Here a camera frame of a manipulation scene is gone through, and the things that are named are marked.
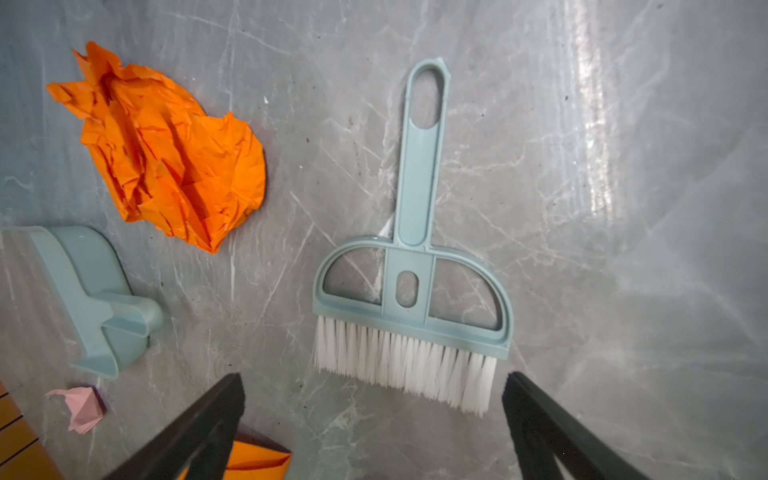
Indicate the grey-blue hand brush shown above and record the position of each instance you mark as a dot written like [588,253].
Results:
[396,342]

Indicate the pink paper scrap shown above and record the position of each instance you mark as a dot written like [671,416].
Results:
[86,407]

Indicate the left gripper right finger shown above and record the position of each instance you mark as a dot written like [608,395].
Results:
[549,441]

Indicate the grey-blue plastic dustpan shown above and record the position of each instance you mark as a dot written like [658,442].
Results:
[112,324]

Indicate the large crumpled orange paper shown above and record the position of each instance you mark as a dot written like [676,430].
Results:
[163,159]

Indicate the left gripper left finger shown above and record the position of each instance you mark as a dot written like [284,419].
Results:
[196,444]

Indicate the folded orange paper scrap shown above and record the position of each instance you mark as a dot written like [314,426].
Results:
[255,456]

